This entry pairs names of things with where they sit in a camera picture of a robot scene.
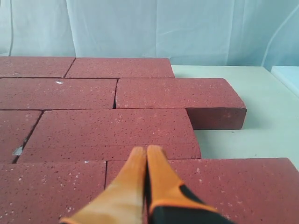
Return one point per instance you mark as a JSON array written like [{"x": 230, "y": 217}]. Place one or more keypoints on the red brick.
[
  {"x": 114, "y": 68},
  {"x": 34, "y": 66},
  {"x": 245, "y": 191},
  {"x": 42, "y": 193},
  {"x": 56, "y": 94},
  {"x": 109, "y": 135},
  {"x": 211, "y": 103}
]

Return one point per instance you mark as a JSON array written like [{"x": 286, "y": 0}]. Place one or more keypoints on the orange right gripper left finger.
[{"x": 122, "y": 201}]

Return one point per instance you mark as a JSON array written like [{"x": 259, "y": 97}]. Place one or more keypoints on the red brick raised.
[{"x": 15, "y": 128}]

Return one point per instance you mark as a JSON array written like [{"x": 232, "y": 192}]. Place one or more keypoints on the white backdrop cloth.
[{"x": 188, "y": 32}]

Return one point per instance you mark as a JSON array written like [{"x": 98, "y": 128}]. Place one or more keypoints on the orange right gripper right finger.
[{"x": 169, "y": 200}]

